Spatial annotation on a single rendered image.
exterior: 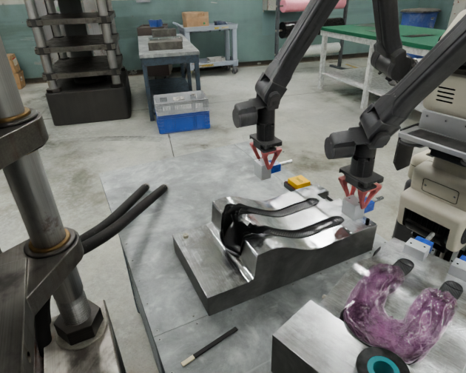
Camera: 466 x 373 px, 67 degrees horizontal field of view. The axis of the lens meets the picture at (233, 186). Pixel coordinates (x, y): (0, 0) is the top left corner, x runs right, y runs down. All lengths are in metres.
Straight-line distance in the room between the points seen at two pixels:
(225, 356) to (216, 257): 0.24
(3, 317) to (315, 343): 0.50
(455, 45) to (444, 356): 0.56
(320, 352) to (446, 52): 0.59
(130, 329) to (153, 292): 1.01
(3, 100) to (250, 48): 7.10
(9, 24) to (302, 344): 7.25
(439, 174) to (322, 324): 0.80
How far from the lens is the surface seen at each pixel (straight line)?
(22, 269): 0.73
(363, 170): 0.96
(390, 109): 0.85
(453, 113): 1.28
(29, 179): 0.68
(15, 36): 7.56
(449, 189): 1.35
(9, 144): 0.60
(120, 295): 2.11
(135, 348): 1.86
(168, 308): 0.90
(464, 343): 0.81
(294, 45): 1.00
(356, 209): 1.01
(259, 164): 1.13
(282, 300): 0.90
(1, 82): 0.63
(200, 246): 0.95
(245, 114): 1.04
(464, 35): 0.79
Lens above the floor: 1.46
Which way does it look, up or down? 30 degrees down
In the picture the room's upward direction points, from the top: 2 degrees counter-clockwise
